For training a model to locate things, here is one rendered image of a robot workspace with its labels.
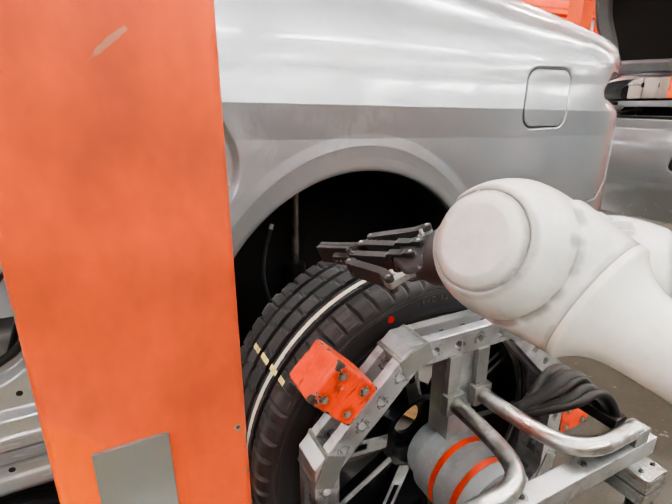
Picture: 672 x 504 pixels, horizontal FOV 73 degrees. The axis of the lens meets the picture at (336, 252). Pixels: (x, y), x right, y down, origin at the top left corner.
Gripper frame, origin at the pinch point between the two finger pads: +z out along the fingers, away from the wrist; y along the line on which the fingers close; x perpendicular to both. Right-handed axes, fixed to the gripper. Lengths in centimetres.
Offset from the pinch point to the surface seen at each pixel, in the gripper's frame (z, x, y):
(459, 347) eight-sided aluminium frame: -13.9, -19.4, 2.1
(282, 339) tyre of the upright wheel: 12.0, -12.1, -9.4
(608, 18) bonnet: 31, -66, 389
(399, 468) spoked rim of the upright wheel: 1.9, -47.1, -7.7
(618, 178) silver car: 7, -127, 245
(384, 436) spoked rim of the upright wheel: 1.8, -37.2, -7.3
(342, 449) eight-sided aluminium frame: -3.3, -21.9, -18.8
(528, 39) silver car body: -5, 4, 84
